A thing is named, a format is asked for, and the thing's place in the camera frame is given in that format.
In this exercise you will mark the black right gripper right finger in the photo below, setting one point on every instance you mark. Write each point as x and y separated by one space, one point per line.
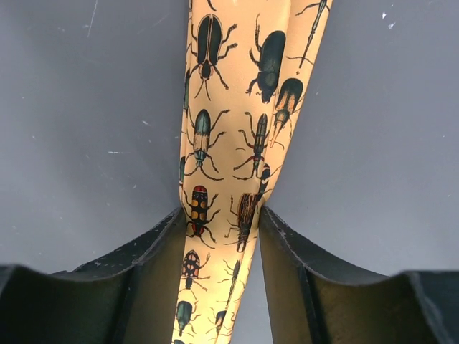
315 297

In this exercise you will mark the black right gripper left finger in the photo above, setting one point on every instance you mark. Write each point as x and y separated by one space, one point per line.
126 296

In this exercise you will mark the yellow patterned necktie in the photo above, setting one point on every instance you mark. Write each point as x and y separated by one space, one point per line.
248 65

